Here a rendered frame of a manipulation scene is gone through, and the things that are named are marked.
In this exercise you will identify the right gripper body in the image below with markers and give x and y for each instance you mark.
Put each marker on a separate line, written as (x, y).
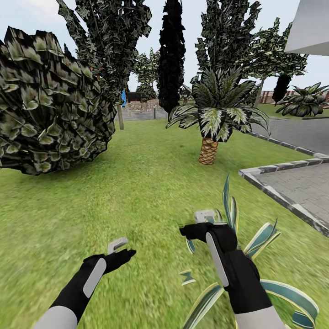
(193, 230)

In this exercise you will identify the garden chair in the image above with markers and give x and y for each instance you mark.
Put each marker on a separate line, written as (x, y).
(156, 101)
(135, 107)

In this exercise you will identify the charcoal grill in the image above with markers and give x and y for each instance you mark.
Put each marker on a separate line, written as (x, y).
(134, 96)

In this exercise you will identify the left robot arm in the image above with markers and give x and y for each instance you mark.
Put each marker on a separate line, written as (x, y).
(67, 310)

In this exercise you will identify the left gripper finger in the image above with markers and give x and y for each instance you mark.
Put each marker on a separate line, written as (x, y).
(131, 253)

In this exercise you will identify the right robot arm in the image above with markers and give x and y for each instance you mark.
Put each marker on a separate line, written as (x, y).
(239, 276)

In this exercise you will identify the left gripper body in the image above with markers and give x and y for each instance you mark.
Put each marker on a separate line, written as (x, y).
(120, 258)

